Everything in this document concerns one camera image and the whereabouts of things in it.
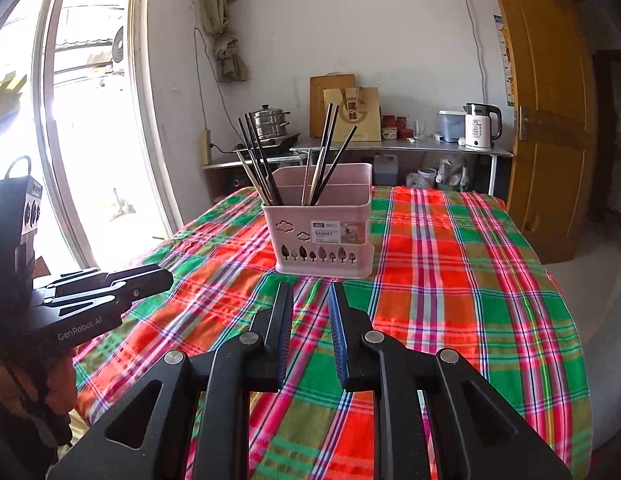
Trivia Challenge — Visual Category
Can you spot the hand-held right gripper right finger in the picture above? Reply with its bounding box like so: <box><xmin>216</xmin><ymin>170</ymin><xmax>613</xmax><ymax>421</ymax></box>
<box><xmin>328</xmin><ymin>282</ymin><xmax>574</xmax><ymax>480</ymax></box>

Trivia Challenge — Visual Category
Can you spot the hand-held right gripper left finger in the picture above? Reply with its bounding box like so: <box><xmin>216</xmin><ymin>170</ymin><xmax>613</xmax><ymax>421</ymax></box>
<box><xmin>45</xmin><ymin>282</ymin><xmax>295</xmax><ymax>480</ymax></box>

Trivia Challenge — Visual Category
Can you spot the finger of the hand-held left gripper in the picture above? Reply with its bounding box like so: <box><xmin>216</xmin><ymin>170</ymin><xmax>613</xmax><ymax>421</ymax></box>
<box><xmin>53</xmin><ymin>264</ymin><xmax>174</xmax><ymax>291</ymax></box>
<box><xmin>40</xmin><ymin>276</ymin><xmax>174</xmax><ymax>312</ymax></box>

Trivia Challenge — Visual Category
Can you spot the pink plastic chopstick basket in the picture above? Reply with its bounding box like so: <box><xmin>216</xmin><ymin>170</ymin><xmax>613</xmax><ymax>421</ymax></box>
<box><xmin>262</xmin><ymin>162</ymin><xmax>375</xmax><ymax>277</ymax></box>

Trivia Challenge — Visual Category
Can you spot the beige wooden chopstick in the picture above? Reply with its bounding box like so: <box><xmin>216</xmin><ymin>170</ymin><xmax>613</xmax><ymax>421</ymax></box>
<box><xmin>242</xmin><ymin>159</ymin><xmax>271</xmax><ymax>207</ymax></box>
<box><xmin>235</xmin><ymin>150</ymin><xmax>267</xmax><ymax>207</ymax></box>

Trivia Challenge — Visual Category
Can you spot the black chopstick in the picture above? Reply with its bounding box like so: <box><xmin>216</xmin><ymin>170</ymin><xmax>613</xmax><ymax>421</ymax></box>
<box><xmin>318</xmin><ymin>104</ymin><xmax>334</xmax><ymax>161</ymax></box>
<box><xmin>244</xmin><ymin>114</ymin><xmax>281</xmax><ymax>203</ymax></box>
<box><xmin>321</xmin><ymin>104</ymin><xmax>340</xmax><ymax>196</ymax></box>
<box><xmin>321</xmin><ymin>126</ymin><xmax>358</xmax><ymax>197</ymax></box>
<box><xmin>249</xmin><ymin>112</ymin><xmax>285</xmax><ymax>200</ymax></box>
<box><xmin>238</xmin><ymin>118</ymin><xmax>277</xmax><ymax>207</ymax></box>

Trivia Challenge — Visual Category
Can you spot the plaid tablecloth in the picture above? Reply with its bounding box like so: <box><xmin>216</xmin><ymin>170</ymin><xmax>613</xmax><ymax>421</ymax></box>
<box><xmin>73</xmin><ymin>185</ymin><xmax>591</xmax><ymax>480</ymax></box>

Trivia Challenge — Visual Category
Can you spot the orange garment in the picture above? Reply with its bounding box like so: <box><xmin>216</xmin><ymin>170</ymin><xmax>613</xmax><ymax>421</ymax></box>
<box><xmin>40</xmin><ymin>352</ymin><xmax>78</xmax><ymax>416</ymax></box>

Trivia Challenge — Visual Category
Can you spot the glass sliding door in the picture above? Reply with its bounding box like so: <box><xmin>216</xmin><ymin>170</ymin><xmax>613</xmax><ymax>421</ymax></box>
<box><xmin>0</xmin><ymin>0</ymin><xmax>166</xmax><ymax>273</ymax></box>

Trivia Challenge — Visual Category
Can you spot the plastic jug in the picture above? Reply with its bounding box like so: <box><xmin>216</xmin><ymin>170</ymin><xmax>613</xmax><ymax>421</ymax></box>
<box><xmin>373</xmin><ymin>152</ymin><xmax>399</xmax><ymax>187</ymax></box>

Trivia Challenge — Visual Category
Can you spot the plastic bag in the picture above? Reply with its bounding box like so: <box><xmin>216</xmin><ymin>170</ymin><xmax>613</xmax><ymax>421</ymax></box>
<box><xmin>435</xmin><ymin>155</ymin><xmax>472</xmax><ymax>192</ymax></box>
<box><xmin>405</xmin><ymin>167</ymin><xmax>437</xmax><ymax>191</ymax></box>

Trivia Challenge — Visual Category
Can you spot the metal counter table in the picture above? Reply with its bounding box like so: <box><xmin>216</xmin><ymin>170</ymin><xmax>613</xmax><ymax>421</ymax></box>
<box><xmin>203</xmin><ymin>137</ymin><xmax>514</xmax><ymax>206</ymax></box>

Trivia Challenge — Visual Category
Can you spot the induction cooker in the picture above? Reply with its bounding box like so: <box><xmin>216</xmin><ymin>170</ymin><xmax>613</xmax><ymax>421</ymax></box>
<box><xmin>240</xmin><ymin>132</ymin><xmax>301</xmax><ymax>155</ymax></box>

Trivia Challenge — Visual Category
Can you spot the steel steamer pot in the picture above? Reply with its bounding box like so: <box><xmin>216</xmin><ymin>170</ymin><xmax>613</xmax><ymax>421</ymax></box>
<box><xmin>248</xmin><ymin>105</ymin><xmax>291</xmax><ymax>141</ymax></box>

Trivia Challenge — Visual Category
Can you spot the brown paper bag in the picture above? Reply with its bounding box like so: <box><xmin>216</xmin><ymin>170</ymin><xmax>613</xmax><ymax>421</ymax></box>
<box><xmin>323</xmin><ymin>86</ymin><xmax>382</xmax><ymax>143</ymax></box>

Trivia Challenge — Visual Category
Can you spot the wooden cutting board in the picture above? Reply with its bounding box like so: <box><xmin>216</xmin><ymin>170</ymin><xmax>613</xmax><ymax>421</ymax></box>
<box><xmin>310</xmin><ymin>74</ymin><xmax>356</xmax><ymax>151</ymax></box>

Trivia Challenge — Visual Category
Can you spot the outdoor air conditioner unit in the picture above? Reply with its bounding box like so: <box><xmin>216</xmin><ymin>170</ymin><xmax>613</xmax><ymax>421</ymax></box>
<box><xmin>110</xmin><ymin>25</ymin><xmax>129</xmax><ymax>69</ymax></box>

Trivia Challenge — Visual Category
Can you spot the clear plastic container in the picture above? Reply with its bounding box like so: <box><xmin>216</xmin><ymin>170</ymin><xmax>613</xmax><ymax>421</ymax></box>
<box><xmin>437</xmin><ymin>110</ymin><xmax>466</xmax><ymax>143</ymax></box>

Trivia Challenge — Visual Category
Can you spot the electric kettle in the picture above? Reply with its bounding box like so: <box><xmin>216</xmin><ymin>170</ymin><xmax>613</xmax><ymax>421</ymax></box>
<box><xmin>463</xmin><ymin>102</ymin><xmax>504</xmax><ymax>151</ymax></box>

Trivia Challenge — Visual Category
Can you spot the wooden door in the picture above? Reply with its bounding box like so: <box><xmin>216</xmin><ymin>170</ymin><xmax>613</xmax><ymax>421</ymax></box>
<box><xmin>483</xmin><ymin>0</ymin><xmax>599</xmax><ymax>266</ymax></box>

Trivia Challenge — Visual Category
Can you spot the wall cable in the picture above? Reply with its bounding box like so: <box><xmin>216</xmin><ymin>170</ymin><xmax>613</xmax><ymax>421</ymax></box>
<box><xmin>451</xmin><ymin>0</ymin><xmax>492</xmax><ymax>107</ymax></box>

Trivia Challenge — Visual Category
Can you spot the wall calendar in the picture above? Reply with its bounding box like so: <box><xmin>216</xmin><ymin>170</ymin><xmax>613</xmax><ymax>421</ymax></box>
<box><xmin>493</xmin><ymin>14</ymin><xmax>516</xmax><ymax>108</ymax></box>

